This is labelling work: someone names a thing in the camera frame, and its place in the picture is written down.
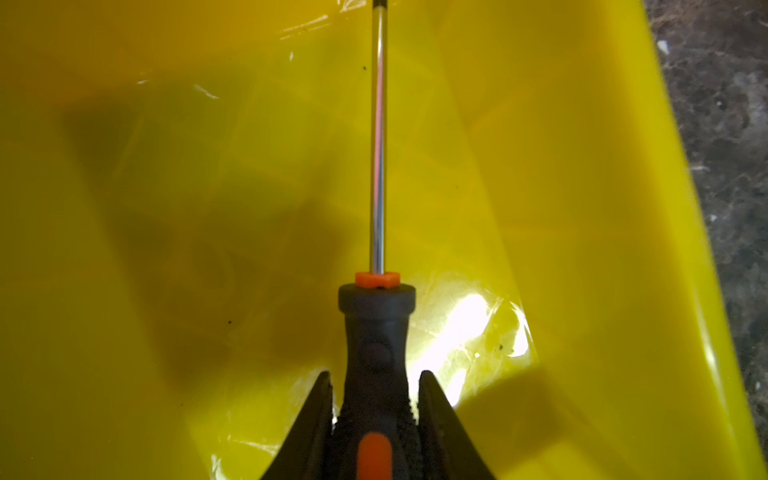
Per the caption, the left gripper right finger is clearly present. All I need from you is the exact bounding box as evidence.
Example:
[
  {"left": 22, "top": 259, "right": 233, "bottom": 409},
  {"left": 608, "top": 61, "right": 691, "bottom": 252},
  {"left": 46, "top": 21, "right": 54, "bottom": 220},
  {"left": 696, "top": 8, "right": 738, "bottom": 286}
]
[{"left": 418, "top": 370, "right": 495, "bottom": 479}]

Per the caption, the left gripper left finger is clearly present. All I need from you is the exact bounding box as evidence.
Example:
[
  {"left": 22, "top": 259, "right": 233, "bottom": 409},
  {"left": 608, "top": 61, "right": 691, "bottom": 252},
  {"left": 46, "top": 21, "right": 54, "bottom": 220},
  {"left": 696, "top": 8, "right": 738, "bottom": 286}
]
[{"left": 262, "top": 371, "right": 334, "bottom": 480}]

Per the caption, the yellow plastic bin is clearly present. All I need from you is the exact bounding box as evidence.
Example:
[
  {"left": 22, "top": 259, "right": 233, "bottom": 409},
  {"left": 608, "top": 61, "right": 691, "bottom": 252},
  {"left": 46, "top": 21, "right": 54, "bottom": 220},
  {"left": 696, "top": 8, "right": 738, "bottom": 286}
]
[{"left": 1, "top": 1, "right": 767, "bottom": 479}]

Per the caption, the black orange screwdriver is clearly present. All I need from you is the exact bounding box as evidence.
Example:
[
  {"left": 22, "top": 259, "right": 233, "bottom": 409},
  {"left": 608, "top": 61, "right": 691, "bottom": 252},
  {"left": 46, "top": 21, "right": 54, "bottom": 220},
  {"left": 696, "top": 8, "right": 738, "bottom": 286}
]
[{"left": 324, "top": 1, "right": 424, "bottom": 479}]

